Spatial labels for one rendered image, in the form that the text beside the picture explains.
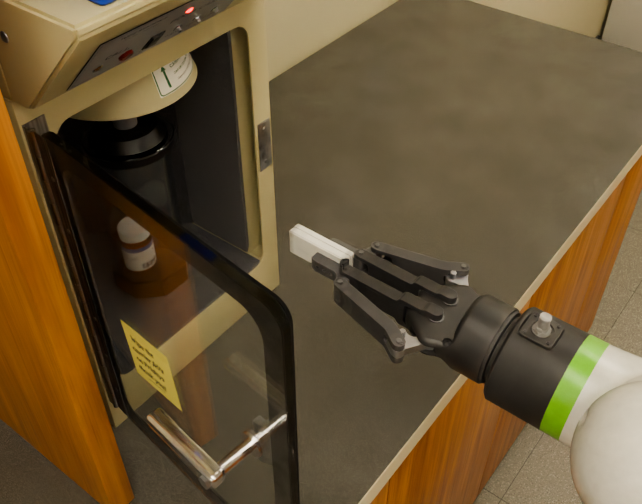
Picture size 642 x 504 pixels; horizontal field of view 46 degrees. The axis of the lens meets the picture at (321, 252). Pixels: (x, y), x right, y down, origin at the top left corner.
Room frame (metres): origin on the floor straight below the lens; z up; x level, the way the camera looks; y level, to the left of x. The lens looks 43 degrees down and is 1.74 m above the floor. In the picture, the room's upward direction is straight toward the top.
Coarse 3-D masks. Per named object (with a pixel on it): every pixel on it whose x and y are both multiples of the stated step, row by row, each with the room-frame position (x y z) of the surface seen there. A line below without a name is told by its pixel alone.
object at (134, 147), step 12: (120, 120) 0.73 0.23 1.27; (132, 120) 0.74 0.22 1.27; (144, 120) 0.75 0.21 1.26; (156, 120) 0.75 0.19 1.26; (96, 132) 0.73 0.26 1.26; (108, 132) 0.73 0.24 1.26; (120, 132) 0.73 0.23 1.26; (132, 132) 0.73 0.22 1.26; (144, 132) 0.73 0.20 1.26; (156, 132) 0.73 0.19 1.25; (96, 144) 0.71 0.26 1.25; (108, 144) 0.71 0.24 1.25; (120, 144) 0.71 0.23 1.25; (132, 144) 0.71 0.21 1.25; (144, 144) 0.71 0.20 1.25; (156, 144) 0.72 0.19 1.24
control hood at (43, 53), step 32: (0, 0) 0.52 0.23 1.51; (32, 0) 0.51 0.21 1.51; (64, 0) 0.51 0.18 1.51; (128, 0) 0.51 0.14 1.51; (160, 0) 0.54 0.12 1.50; (0, 32) 0.53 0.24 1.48; (32, 32) 0.50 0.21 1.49; (64, 32) 0.48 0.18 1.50; (96, 32) 0.49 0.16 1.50; (32, 64) 0.51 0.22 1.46; (64, 64) 0.49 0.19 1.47; (32, 96) 0.52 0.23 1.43
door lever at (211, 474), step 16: (160, 416) 0.37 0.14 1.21; (160, 432) 0.36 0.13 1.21; (176, 432) 0.36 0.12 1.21; (176, 448) 0.34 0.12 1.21; (192, 448) 0.34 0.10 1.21; (240, 448) 0.34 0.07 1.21; (256, 448) 0.34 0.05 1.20; (192, 464) 0.33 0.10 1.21; (208, 464) 0.33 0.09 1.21; (224, 464) 0.33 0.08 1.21; (208, 480) 0.31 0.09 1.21
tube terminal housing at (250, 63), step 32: (256, 0) 0.78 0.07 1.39; (192, 32) 0.71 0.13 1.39; (224, 32) 0.74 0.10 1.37; (256, 32) 0.78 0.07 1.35; (0, 64) 0.54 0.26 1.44; (128, 64) 0.64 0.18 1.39; (160, 64) 0.67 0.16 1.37; (256, 64) 0.78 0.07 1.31; (64, 96) 0.58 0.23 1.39; (96, 96) 0.61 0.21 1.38; (256, 96) 0.78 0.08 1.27; (256, 128) 0.77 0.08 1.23; (32, 160) 0.54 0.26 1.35; (256, 160) 0.77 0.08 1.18; (256, 192) 0.81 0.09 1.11; (256, 224) 0.80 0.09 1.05; (256, 256) 0.77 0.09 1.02
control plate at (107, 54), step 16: (192, 0) 0.59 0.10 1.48; (208, 0) 0.62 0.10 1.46; (224, 0) 0.66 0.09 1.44; (160, 16) 0.56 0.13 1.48; (176, 16) 0.59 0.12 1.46; (192, 16) 0.63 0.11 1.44; (208, 16) 0.67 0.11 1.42; (128, 32) 0.53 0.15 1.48; (144, 32) 0.56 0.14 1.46; (160, 32) 0.60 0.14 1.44; (176, 32) 0.64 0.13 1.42; (112, 48) 0.54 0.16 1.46; (128, 48) 0.57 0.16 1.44; (96, 64) 0.54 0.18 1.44; (112, 64) 0.58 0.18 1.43; (80, 80) 0.55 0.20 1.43
